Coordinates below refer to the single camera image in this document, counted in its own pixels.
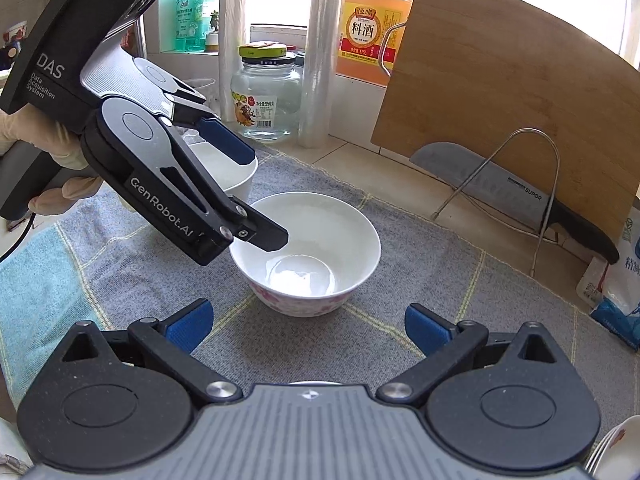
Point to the clear plastic wrap roll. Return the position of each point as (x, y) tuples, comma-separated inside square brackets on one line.
[(320, 60)]

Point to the green dish soap bottle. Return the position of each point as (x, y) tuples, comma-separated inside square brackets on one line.
[(190, 15)]

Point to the orange cooking wine jug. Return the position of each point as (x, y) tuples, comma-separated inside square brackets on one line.
[(365, 35)]

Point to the small potted plant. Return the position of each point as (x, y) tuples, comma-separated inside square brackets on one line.
[(213, 40)]

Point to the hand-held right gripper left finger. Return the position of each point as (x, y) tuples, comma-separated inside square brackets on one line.
[(187, 327)]

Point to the grey blue checked cloth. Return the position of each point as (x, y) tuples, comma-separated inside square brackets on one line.
[(450, 280)]

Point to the person's left hand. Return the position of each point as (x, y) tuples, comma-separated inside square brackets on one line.
[(45, 135)]

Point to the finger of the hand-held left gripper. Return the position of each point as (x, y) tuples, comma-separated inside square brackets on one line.
[(227, 142), (170, 210)]

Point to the white blue salt bag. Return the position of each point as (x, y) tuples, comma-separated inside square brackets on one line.
[(620, 310)]

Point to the person's white clothing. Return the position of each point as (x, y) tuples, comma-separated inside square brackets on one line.
[(10, 450)]

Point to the bamboo cutting board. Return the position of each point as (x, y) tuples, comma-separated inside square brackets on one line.
[(500, 85)]

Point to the glass jar yellow lid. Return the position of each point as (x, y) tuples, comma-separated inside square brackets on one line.
[(270, 95)]

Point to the white paper roll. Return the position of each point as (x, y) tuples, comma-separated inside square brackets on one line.
[(232, 35)]

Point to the pink floral white bowl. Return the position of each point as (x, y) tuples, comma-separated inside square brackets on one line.
[(320, 240)]

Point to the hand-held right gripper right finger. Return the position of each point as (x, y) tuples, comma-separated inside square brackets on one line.
[(430, 330)]

